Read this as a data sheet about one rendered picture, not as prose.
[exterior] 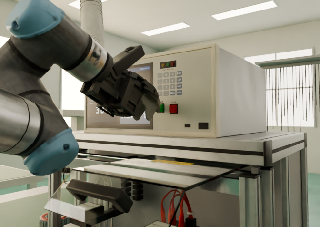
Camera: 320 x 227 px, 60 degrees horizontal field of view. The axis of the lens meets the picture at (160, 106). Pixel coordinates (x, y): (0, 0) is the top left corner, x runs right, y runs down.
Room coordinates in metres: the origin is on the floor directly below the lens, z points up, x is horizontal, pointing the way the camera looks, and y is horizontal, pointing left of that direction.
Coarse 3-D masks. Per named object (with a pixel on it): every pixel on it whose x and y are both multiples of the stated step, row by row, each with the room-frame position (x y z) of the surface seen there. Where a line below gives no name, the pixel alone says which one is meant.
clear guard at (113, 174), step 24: (96, 168) 0.51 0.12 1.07; (120, 168) 0.51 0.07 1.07; (144, 168) 0.51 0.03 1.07; (168, 168) 0.51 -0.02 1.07; (192, 168) 0.51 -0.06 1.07; (216, 168) 0.51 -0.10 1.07; (240, 168) 0.53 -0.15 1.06; (144, 192) 0.39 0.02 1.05; (168, 192) 0.38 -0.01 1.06; (72, 216) 0.42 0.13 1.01; (96, 216) 0.40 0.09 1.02; (120, 216) 0.38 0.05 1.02; (144, 216) 0.36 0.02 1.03; (168, 216) 0.35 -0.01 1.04
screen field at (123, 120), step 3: (144, 111) 0.71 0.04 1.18; (144, 114) 0.71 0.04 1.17; (120, 117) 0.76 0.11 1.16; (123, 117) 0.75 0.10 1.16; (126, 117) 0.74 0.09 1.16; (129, 117) 0.74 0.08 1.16; (132, 117) 0.73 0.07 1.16; (141, 117) 0.71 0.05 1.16; (144, 117) 0.71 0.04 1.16; (120, 120) 0.76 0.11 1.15; (123, 120) 0.75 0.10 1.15; (126, 120) 0.74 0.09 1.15; (129, 120) 0.74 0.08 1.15; (132, 120) 0.73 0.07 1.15; (135, 120) 0.72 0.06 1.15; (138, 120) 0.72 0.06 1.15; (141, 120) 0.71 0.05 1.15; (144, 120) 0.71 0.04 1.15; (147, 120) 0.70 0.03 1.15; (120, 123) 0.76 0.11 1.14; (123, 123) 0.75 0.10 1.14; (126, 123) 0.74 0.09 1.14; (129, 123) 0.74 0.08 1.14; (132, 123) 0.73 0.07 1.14; (135, 123) 0.72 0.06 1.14; (138, 123) 0.72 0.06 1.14; (141, 123) 0.71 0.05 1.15; (144, 123) 0.71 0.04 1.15; (147, 123) 0.70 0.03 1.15
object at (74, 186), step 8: (72, 184) 0.42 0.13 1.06; (80, 184) 0.41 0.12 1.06; (88, 184) 0.40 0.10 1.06; (96, 184) 0.40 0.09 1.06; (72, 192) 0.42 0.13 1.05; (80, 192) 0.40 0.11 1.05; (88, 192) 0.39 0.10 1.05; (96, 192) 0.38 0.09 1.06; (104, 192) 0.38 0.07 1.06; (112, 192) 0.37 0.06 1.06; (120, 192) 0.37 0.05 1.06; (80, 200) 0.43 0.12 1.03; (104, 200) 0.38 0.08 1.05; (112, 200) 0.36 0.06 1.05; (120, 200) 0.37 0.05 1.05; (128, 200) 0.38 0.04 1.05; (120, 208) 0.37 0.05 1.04; (128, 208) 0.38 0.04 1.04
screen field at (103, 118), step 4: (104, 116) 0.79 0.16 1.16; (108, 116) 0.79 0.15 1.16; (116, 116) 0.77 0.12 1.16; (92, 120) 0.83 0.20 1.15; (96, 120) 0.82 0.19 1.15; (100, 120) 0.80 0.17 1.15; (104, 120) 0.79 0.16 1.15; (108, 120) 0.79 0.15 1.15; (112, 120) 0.78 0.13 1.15; (116, 120) 0.77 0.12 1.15
